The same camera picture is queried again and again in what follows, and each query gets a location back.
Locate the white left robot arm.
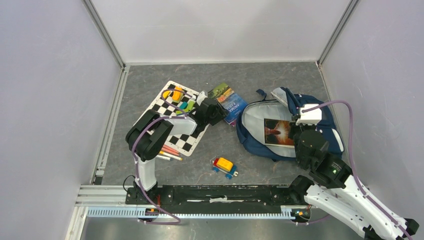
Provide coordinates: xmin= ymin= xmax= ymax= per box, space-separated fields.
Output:
xmin=125 ymin=97 xmax=229 ymax=204

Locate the black white chessboard mat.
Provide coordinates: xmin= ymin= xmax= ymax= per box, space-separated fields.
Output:
xmin=133 ymin=80 xmax=210 ymax=157

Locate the blue cover book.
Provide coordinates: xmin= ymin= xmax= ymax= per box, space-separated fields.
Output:
xmin=208 ymin=82 xmax=248 ymax=124

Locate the teal toy block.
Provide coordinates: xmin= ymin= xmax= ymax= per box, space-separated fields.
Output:
xmin=179 ymin=101 xmax=188 ymax=110

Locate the slotted cable duct rail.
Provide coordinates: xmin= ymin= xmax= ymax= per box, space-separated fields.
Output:
xmin=87 ymin=206 xmax=295 ymax=220

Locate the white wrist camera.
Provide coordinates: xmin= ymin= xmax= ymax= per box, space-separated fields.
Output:
xmin=196 ymin=90 xmax=208 ymax=106
xmin=295 ymin=103 xmax=323 ymax=125

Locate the yellow red toy car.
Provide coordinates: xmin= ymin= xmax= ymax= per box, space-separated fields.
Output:
xmin=212 ymin=157 xmax=239 ymax=180

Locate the navy blue student backpack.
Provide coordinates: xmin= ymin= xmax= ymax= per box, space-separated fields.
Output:
xmin=235 ymin=87 xmax=344 ymax=162

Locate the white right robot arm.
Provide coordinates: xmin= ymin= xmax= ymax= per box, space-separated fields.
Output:
xmin=288 ymin=122 xmax=420 ymax=240

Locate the red marker pen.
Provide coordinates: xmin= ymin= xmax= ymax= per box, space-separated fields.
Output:
xmin=161 ymin=145 xmax=180 ymax=156

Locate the yellow white marker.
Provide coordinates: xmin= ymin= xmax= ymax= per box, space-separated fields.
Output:
xmin=159 ymin=151 xmax=183 ymax=161

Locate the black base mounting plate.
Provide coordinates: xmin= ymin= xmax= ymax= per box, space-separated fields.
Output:
xmin=125 ymin=185 xmax=308 ymax=214

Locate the orange yellow toy block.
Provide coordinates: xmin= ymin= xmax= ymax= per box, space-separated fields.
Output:
xmin=172 ymin=86 xmax=184 ymax=104

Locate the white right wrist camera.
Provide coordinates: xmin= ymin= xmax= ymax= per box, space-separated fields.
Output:
xmin=295 ymin=103 xmax=323 ymax=125

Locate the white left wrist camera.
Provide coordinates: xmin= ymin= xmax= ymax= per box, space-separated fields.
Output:
xmin=196 ymin=90 xmax=208 ymax=106

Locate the dark Three Days book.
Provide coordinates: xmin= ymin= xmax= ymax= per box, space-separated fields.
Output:
xmin=263 ymin=118 xmax=295 ymax=148

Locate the blue cap white marker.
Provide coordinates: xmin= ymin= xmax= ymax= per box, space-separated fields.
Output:
xmin=156 ymin=155 xmax=171 ymax=161

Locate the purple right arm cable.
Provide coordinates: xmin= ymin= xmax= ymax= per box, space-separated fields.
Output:
xmin=296 ymin=99 xmax=415 ymax=240

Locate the green toy block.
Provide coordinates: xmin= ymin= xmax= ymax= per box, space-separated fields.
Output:
xmin=175 ymin=99 xmax=196 ymax=115

